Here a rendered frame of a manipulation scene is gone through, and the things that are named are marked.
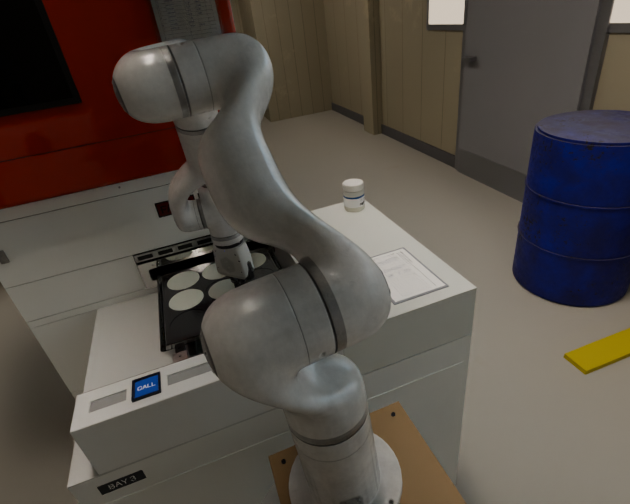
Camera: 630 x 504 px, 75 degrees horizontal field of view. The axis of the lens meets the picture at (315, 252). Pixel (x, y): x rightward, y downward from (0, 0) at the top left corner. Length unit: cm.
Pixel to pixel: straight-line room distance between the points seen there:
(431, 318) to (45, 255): 110
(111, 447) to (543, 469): 151
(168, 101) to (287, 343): 38
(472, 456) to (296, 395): 143
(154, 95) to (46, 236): 84
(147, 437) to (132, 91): 66
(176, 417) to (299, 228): 56
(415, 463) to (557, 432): 130
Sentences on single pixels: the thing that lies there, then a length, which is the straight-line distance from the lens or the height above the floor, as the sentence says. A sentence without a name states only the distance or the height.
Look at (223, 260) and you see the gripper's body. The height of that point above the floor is 103.
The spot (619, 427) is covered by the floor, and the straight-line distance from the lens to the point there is 215.
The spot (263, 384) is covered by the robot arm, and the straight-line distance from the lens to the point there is 47.
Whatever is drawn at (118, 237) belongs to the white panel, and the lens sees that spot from 138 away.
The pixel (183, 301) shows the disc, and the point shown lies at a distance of 124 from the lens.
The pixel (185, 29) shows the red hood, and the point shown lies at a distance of 120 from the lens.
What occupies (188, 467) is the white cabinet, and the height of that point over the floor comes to 74.
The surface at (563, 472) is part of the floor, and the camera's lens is 195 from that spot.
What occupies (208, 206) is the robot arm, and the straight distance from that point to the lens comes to 102.
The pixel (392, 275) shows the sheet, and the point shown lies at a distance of 106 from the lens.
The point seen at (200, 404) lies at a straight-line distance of 92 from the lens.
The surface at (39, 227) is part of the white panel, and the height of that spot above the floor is 113.
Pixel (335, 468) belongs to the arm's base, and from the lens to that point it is 64.
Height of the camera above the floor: 158
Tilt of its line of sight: 31 degrees down
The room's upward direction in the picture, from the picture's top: 8 degrees counter-clockwise
